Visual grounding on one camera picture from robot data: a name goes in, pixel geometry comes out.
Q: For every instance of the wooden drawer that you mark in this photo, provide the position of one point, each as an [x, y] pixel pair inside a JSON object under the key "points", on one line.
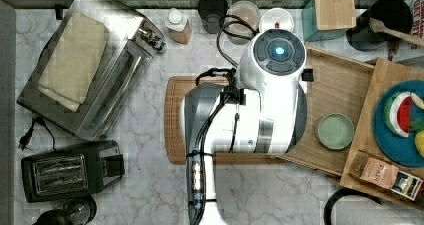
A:
{"points": [[340, 86]]}

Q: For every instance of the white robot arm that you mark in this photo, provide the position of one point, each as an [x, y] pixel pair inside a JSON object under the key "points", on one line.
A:
{"points": [[262, 110]]}

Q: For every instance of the bamboo cutting board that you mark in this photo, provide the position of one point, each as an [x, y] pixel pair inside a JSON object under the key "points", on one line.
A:
{"points": [[177, 88]]}

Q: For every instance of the brown spice bottle white cap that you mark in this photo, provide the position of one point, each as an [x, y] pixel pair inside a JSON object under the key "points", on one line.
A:
{"points": [[178, 26]]}

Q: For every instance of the dark glass cup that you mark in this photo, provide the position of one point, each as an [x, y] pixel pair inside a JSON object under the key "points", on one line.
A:
{"points": [[210, 12]]}

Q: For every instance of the clear plastic lidded container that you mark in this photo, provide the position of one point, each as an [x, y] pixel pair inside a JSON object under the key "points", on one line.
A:
{"points": [[248, 12]]}

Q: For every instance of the silver toaster oven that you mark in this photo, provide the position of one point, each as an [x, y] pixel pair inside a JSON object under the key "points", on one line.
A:
{"points": [[133, 41]]}

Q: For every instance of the white lidded round tin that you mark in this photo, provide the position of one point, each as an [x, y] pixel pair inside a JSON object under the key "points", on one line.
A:
{"points": [[276, 18]]}

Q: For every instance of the green ceramic bowl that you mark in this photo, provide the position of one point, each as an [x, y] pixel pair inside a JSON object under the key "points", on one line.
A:
{"points": [[335, 131]]}

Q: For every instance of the teal canister wooden lid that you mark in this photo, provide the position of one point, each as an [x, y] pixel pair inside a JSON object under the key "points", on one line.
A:
{"points": [[327, 19]]}

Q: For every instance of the beige folded cloth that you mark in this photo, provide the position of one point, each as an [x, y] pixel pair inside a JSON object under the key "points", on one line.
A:
{"points": [[74, 61]]}

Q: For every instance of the stash tea box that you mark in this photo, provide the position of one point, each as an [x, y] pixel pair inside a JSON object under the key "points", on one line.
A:
{"points": [[372, 170]]}

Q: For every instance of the black two-slot toaster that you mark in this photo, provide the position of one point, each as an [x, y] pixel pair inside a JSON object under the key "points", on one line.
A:
{"points": [[74, 171]]}

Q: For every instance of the wooden spoon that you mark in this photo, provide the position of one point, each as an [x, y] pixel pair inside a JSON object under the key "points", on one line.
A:
{"points": [[379, 27]]}

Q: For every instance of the toy watermelon slice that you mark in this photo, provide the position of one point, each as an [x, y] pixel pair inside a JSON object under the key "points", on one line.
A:
{"points": [[396, 113]]}

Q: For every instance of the blue round plate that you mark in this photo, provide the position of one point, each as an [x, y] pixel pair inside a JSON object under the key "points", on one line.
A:
{"points": [[401, 150]]}

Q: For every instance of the black utensil holder pot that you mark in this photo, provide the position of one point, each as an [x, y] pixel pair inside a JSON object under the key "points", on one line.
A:
{"points": [[394, 14]]}

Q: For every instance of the yellow toy fruit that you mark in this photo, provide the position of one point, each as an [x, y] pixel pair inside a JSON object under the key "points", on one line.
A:
{"points": [[419, 143]]}

